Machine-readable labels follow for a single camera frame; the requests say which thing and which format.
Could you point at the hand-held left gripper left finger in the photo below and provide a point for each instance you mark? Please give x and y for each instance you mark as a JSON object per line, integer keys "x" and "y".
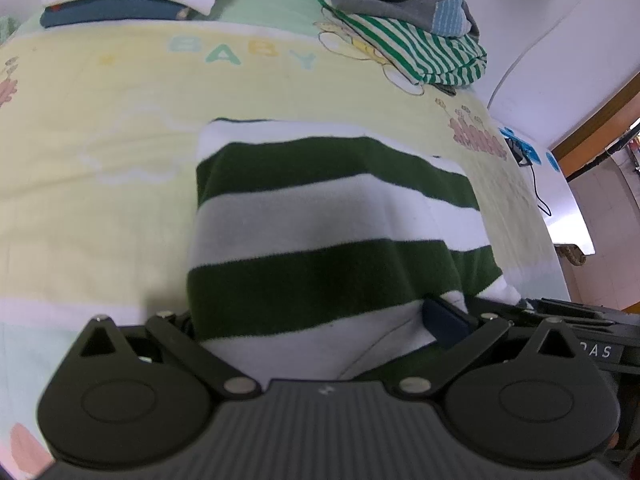
{"x": 185, "y": 336}

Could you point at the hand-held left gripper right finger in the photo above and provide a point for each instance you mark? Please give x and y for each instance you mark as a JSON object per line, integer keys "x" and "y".
{"x": 442, "y": 322}

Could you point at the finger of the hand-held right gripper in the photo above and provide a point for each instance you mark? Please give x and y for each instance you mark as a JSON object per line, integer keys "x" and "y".
{"x": 590, "y": 317}

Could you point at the green white striped cardigan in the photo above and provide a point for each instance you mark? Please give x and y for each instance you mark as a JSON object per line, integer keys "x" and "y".
{"x": 325, "y": 270}

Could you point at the white table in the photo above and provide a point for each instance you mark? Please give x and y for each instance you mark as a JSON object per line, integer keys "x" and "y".
{"x": 565, "y": 210}

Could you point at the round blue sticker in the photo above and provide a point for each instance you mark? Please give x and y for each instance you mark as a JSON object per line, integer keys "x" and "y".
{"x": 553, "y": 162}

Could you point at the blue rectangular sticker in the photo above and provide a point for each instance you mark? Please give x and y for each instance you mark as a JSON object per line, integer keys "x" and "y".
{"x": 535, "y": 152}

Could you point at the black power adapter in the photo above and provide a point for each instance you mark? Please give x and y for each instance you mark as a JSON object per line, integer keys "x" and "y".
{"x": 517, "y": 152}

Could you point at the yellow green printed blanket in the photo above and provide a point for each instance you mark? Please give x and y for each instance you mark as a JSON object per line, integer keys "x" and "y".
{"x": 100, "y": 160}

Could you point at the green white striped shirt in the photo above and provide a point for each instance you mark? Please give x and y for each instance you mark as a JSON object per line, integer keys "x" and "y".
{"x": 430, "y": 55}

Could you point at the grey sweater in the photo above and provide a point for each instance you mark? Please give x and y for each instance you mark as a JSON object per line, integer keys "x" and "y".
{"x": 395, "y": 0}

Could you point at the blue folded garment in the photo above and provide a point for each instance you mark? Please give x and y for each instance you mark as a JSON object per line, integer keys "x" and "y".
{"x": 110, "y": 10}

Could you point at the wooden door frame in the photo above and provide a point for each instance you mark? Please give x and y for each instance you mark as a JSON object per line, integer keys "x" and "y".
{"x": 600, "y": 120}

